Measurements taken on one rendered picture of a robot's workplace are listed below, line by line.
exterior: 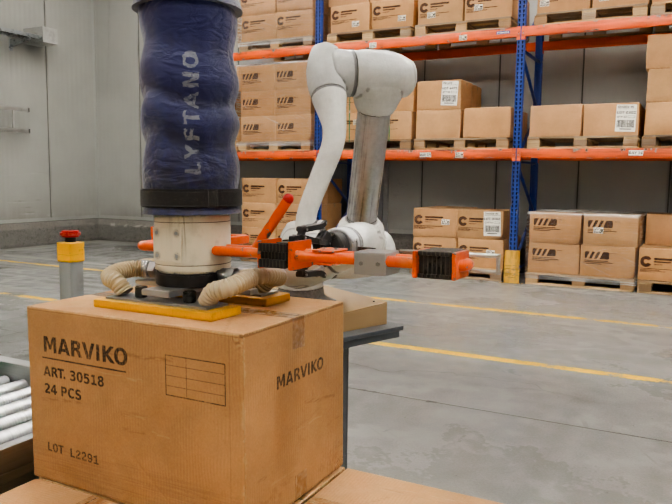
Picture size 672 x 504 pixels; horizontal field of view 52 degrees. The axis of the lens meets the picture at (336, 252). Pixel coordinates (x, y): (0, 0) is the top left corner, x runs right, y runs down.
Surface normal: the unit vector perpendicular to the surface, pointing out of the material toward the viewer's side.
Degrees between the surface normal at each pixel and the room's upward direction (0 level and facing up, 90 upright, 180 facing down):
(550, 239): 88
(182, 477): 90
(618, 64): 90
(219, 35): 103
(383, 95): 120
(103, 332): 90
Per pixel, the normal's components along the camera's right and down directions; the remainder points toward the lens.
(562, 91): -0.47, 0.09
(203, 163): 0.40, -0.18
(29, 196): 0.89, 0.06
